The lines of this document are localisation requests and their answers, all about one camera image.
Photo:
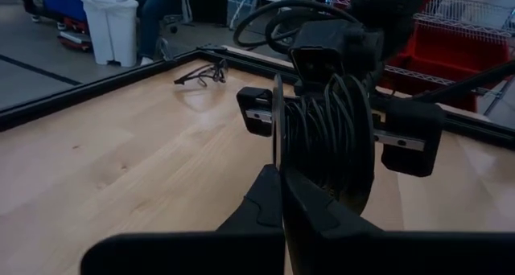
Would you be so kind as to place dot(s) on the grey office chair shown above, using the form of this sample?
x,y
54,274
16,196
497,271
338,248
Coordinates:
x,y
179,9

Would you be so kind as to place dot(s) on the clear safety glasses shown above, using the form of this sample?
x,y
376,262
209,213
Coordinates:
x,y
219,72

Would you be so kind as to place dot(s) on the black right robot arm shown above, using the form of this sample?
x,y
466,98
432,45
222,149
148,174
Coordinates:
x,y
386,9

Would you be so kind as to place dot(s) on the white pedal trash bin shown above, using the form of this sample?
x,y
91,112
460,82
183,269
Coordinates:
x,y
108,25

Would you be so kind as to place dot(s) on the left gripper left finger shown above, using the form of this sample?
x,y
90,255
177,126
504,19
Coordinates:
x,y
241,251

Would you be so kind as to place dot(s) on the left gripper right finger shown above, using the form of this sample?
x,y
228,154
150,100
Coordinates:
x,y
362,255

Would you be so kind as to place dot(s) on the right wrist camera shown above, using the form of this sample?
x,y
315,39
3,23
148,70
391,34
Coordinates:
x,y
322,38

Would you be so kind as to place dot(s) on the blue plastic crate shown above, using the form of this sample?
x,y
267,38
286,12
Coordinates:
x,y
64,1

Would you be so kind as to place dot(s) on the person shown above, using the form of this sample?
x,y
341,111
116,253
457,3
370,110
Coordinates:
x,y
153,17

